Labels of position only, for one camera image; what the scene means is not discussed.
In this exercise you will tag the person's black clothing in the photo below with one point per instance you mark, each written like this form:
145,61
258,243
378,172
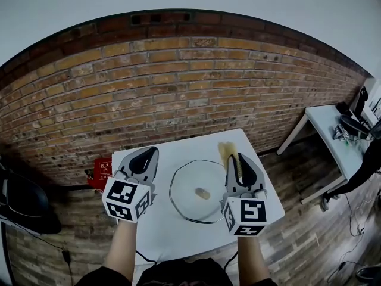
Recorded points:
178,274

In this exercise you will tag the small grey device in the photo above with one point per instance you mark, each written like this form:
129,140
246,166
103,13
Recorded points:
340,131

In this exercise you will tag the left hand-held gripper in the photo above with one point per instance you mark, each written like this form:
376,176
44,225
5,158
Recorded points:
125,198

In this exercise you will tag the yellow sponge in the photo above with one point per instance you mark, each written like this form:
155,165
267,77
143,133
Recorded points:
226,150

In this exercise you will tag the red metal box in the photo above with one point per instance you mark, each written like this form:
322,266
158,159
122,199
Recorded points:
101,171

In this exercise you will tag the person's left forearm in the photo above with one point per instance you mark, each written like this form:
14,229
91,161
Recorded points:
120,249

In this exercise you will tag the white power strip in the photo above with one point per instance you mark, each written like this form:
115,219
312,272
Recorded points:
360,230

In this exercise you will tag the clear glass plate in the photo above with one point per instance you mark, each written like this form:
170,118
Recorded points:
190,183

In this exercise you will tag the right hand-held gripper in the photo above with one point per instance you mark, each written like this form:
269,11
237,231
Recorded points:
247,216

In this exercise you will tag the white side table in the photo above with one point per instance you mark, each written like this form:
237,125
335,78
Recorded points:
330,130

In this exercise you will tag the black office chair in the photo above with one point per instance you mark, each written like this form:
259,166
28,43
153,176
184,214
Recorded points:
26,201

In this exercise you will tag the person's right forearm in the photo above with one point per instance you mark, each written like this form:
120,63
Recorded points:
251,258

